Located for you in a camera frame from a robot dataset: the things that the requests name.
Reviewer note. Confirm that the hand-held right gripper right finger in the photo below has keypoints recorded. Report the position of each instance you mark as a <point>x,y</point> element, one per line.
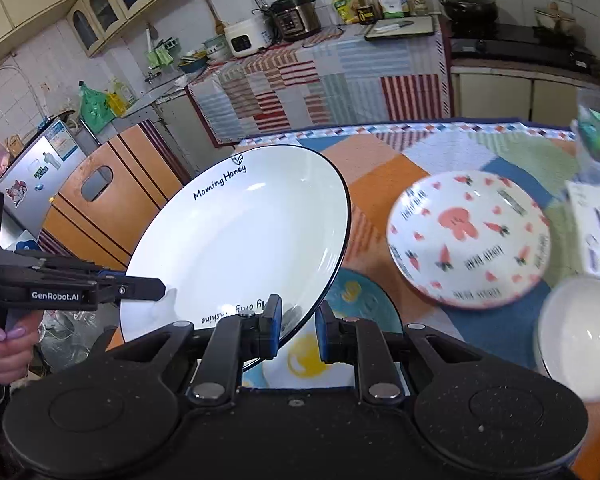
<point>322,332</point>

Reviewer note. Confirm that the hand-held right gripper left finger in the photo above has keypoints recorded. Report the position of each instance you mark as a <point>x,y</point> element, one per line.
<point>276,322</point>

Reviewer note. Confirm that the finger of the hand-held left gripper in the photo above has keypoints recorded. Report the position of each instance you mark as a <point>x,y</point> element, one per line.
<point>140,290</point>
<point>65,262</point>

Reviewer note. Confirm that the large white plate black rim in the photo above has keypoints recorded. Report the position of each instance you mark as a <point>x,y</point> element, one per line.
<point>230,240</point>

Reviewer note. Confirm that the carrot print bowl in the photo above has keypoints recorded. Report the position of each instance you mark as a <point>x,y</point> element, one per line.
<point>460,240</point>

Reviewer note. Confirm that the white bowl black outside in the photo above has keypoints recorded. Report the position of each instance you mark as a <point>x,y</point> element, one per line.
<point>580,330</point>

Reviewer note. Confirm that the person's left hand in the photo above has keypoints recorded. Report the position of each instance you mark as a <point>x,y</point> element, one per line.
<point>10,347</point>

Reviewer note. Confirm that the clear plastic bag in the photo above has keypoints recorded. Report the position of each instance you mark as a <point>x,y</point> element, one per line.
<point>75,340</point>

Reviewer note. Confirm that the blue duck plate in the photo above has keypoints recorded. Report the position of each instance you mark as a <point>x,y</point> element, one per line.
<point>365,295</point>

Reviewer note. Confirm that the silver fridge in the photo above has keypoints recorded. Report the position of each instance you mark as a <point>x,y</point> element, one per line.
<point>30,180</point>

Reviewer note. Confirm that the green plastic bag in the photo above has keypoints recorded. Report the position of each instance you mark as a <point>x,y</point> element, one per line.
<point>95,107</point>

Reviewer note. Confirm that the patchwork tablecloth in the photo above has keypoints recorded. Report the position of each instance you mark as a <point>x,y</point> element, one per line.
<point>380,170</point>

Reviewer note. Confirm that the yellow dish soap bottle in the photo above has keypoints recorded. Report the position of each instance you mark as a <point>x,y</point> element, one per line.
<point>121,97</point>

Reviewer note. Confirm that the hanging green packets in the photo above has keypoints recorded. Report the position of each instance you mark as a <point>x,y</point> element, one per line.
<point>161,55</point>

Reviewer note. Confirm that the blue bowl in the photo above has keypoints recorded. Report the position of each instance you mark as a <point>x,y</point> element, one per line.
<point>192,64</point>

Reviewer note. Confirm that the patchwork counter cloth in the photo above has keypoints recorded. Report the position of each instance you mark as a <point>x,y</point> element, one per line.
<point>330,80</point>

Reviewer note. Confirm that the white rice cooker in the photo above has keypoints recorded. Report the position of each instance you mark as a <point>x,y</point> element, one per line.
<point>247,37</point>

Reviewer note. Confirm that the white tissue pack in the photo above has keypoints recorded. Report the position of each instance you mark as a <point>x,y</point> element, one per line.
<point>595,225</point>

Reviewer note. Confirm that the cream base cabinet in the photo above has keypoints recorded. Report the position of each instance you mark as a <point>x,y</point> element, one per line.
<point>505,97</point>

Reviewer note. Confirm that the black pressure cooker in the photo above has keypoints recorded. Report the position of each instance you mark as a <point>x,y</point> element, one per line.
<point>295,17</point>

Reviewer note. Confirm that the cutting board tray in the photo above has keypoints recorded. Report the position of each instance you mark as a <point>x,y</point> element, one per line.
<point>415,32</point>

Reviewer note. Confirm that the kitchen knife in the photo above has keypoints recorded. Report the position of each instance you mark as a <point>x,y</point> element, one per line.
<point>395,26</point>

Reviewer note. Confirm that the clear plastic box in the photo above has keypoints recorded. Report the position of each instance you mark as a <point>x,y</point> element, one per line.
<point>592,165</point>

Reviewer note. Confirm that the dark jar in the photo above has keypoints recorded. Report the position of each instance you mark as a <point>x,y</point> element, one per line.
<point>366,15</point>

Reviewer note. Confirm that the yellow green packet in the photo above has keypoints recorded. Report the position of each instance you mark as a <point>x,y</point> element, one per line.
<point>345,7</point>

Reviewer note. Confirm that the white green packet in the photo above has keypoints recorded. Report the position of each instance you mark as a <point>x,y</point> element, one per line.
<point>392,6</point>

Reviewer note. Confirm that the black gas stove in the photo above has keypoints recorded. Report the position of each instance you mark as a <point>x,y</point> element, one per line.
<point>510,45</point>

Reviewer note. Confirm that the black wok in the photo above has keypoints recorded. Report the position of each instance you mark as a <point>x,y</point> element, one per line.
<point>467,10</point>

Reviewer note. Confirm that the cream pot with lid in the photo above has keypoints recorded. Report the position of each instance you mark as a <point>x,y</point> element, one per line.
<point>555,19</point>

